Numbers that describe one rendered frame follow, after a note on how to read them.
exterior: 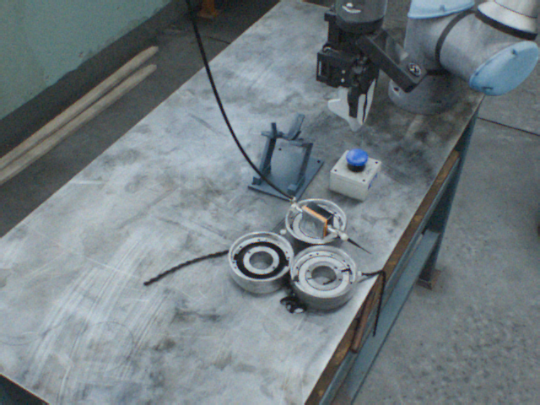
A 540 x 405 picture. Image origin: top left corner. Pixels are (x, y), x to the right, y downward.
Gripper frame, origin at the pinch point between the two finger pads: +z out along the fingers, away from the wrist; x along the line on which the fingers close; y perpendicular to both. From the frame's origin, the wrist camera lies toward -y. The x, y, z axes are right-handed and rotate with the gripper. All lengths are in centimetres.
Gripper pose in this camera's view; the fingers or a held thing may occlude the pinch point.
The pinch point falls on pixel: (359, 125)
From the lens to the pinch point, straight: 109.4
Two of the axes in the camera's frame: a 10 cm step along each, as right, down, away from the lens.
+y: -8.5, -3.6, 3.8
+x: -5.2, 6.1, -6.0
